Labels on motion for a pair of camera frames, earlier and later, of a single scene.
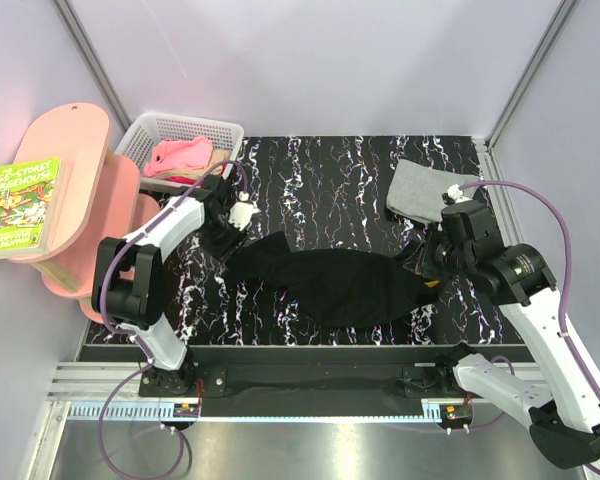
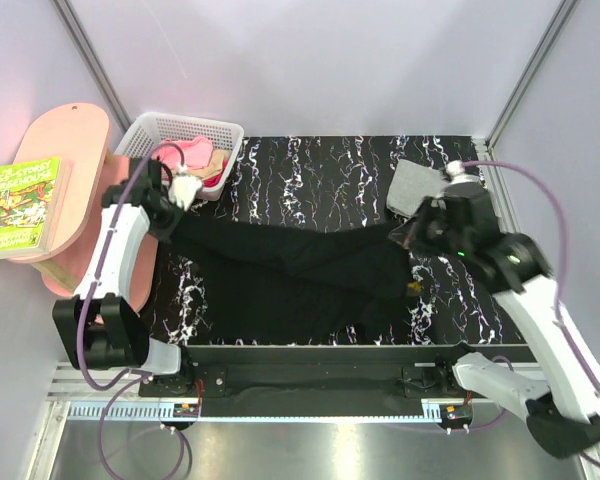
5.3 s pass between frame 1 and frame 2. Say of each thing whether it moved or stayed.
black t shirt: moved
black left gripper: moved
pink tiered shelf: stayed
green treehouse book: stayed
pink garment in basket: stayed
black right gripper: moved
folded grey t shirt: stayed
